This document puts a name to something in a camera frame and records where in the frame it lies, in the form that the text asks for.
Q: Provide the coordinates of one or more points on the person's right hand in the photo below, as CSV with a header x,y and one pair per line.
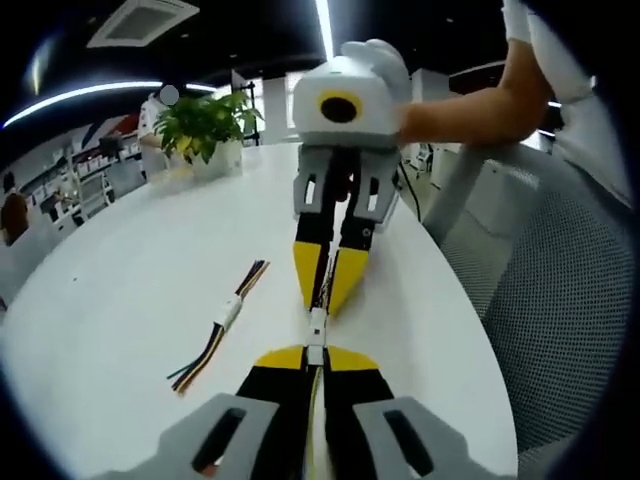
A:
x,y
387,62

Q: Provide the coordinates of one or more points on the storage shelves with white boxes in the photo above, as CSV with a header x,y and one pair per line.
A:
x,y
60,165

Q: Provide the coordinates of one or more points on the white office chair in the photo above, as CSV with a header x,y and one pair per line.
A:
x,y
92,192

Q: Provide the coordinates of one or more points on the white plant pot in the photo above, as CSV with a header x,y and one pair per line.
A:
x,y
222,160

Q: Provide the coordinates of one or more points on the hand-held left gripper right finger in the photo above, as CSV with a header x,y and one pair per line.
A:
x,y
360,385

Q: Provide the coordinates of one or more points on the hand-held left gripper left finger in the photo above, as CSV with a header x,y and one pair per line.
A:
x,y
270,390

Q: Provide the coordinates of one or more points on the long ceiling light strip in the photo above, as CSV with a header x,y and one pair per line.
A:
x,y
325,25
75,99

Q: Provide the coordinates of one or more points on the green potted plant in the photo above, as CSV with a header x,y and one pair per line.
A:
x,y
200,120

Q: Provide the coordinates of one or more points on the clear plastic box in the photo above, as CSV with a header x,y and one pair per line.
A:
x,y
172,174

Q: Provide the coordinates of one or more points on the grey mesh office chair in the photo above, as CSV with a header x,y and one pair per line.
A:
x,y
560,300

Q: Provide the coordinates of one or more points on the ceiling air conditioner vent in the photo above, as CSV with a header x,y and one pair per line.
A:
x,y
142,22

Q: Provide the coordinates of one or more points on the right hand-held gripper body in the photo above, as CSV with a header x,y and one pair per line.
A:
x,y
345,80

